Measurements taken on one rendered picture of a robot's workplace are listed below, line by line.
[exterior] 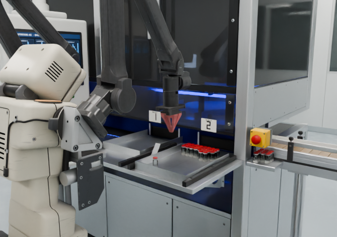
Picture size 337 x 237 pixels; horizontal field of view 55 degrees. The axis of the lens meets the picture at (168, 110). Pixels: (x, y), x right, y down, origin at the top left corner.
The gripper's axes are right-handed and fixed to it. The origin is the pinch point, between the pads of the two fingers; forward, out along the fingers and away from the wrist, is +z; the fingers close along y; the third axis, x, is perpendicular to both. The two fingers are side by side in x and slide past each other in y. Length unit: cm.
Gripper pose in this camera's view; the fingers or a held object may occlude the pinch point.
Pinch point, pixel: (171, 129)
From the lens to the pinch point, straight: 119.8
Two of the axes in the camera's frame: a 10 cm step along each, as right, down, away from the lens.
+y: 6.2, -1.5, 7.7
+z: 0.1, 9.8, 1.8
